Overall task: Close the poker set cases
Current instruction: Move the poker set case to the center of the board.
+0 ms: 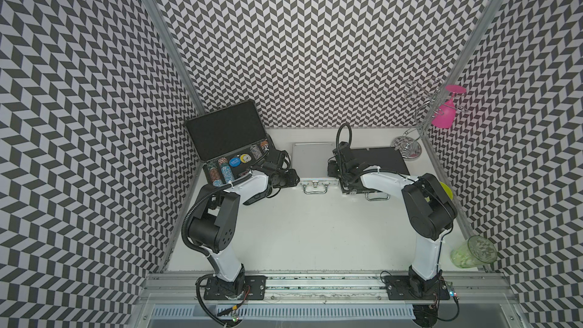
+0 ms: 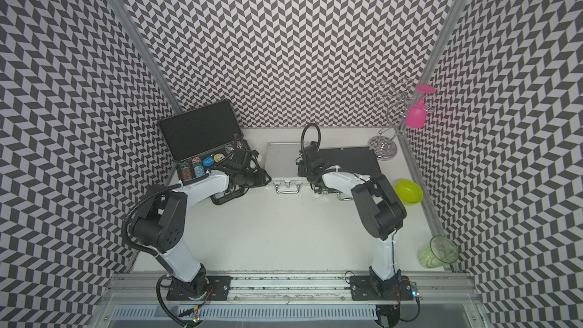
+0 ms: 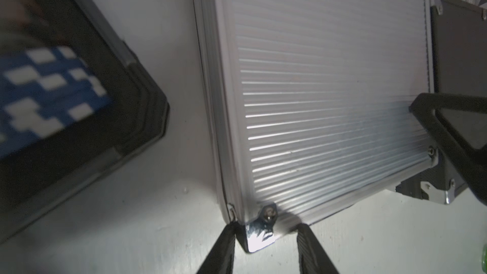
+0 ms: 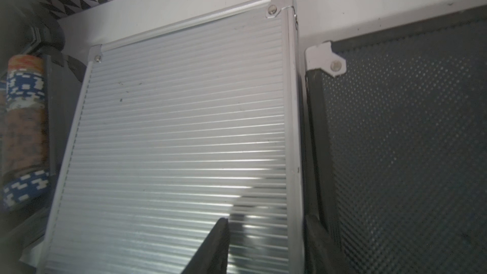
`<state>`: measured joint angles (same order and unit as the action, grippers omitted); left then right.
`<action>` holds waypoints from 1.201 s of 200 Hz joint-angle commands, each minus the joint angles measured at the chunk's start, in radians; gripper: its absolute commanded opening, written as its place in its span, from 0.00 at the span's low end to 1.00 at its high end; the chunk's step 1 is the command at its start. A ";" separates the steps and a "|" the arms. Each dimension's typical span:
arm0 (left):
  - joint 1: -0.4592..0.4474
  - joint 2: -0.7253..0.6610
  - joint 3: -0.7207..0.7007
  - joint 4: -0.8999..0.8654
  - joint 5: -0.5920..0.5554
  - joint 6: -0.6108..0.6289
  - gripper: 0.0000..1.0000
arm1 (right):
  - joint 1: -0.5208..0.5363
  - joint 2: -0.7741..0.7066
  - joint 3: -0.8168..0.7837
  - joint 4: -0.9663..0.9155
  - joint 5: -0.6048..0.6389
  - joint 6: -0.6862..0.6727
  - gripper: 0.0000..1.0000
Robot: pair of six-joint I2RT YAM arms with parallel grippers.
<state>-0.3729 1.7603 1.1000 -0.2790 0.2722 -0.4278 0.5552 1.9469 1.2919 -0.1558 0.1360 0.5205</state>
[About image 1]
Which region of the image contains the lime green plastic bowl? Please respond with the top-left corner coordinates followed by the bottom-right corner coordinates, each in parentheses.
top-left (440, 182), bottom-right (454, 201)

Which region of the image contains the chrome glass holder stand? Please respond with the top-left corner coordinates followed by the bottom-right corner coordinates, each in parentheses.
top-left (391, 82), bottom-right (462, 160)

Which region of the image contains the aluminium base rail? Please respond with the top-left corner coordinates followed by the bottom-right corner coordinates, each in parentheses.
top-left (128, 271), bottom-right (528, 327)

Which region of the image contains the pink plastic wine glass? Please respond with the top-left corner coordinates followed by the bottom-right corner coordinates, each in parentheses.
top-left (431, 84), bottom-right (467, 129)

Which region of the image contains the clear green drinking glass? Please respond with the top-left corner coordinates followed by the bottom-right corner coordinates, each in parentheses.
top-left (450, 235), bottom-right (498, 268)

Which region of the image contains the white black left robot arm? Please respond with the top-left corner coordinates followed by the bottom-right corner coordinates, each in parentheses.
top-left (181, 148), bottom-right (299, 283)

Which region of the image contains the large black poker case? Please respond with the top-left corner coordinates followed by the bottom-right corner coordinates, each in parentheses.
top-left (184, 100), bottom-right (285, 205)

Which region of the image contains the small silver poker case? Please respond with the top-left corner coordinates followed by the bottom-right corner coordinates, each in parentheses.
top-left (291, 142), bottom-right (338, 195)

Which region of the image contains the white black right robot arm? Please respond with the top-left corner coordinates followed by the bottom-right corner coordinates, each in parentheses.
top-left (329, 141), bottom-right (457, 283)

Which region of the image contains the black textured poker case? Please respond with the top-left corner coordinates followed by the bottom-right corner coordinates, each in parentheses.
top-left (343, 147), bottom-right (410, 201)

